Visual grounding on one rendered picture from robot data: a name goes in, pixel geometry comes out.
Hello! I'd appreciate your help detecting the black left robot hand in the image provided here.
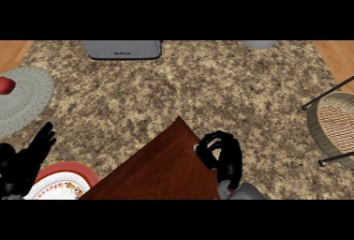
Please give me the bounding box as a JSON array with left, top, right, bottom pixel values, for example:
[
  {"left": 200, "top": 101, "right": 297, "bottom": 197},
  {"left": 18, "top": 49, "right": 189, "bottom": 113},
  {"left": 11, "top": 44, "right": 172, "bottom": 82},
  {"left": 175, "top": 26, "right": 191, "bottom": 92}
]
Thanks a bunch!
[{"left": 0, "top": 121, "right": 58, "bottom": 199}]

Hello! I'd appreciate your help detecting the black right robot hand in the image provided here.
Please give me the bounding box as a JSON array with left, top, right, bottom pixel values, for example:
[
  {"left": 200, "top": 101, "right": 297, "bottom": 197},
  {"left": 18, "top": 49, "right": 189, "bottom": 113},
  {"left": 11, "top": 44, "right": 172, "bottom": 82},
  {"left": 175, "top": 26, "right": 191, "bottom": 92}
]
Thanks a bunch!
[{"left": 195, "top": 129, "right": 245, "bottom": 190}]

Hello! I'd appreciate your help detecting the dark red wooden tray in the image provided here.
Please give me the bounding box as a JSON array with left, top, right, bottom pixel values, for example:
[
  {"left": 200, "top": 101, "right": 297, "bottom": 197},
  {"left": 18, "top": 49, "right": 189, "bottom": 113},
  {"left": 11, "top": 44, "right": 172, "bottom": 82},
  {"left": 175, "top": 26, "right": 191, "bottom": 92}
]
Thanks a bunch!
[{"left": 79, "top": 115, "right": 222, "bottom": 201}]

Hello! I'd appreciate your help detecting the wicker tiered basket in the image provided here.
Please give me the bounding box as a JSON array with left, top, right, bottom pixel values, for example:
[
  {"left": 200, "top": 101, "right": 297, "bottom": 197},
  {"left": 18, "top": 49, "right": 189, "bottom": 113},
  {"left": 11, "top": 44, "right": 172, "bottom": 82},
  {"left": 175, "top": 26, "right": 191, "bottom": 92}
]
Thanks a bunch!
[{"left": 300, "top": 75, "right": 354, "bottom": 172}]

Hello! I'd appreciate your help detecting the red rimmed white plate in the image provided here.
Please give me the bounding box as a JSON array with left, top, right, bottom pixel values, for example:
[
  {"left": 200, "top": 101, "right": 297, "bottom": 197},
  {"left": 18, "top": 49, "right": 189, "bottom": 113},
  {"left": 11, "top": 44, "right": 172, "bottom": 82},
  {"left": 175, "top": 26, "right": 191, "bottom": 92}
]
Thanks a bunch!
[{"left": 23, "top": 160, "right": 101, "bottom": 201}]

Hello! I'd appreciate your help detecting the grey round woven placemat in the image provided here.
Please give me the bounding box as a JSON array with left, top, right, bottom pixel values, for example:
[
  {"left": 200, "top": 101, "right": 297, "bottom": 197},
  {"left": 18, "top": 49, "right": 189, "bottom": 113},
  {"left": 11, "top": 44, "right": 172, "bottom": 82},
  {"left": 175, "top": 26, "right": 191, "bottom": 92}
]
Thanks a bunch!
[{"left": 0, "top": 66, "right": 57, "bottom": 139}]

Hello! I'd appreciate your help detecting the red apple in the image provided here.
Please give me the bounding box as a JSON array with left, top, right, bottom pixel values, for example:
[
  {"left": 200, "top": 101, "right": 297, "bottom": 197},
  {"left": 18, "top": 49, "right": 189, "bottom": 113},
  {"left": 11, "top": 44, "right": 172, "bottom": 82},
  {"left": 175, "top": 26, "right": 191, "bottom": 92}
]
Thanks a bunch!
[{"left": 0, "top": 76, "right": 18, "bottom": 96}]

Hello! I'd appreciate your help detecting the pale grey round container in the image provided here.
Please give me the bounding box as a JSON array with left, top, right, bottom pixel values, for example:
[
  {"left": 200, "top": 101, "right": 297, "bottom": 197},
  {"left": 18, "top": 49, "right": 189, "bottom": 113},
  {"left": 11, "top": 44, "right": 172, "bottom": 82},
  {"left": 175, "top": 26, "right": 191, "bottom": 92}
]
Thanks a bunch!
[{"left": 239, "top": 39, "right": 279, "bottom": 50}]

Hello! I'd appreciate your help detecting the grey flat appliance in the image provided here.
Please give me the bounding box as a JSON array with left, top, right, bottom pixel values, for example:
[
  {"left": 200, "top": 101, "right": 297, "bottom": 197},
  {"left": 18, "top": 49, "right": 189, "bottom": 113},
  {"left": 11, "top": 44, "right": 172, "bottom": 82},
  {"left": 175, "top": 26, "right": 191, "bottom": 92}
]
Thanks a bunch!
[{"left": 80, "top": 39, "right": 164, "bottom": 61}]

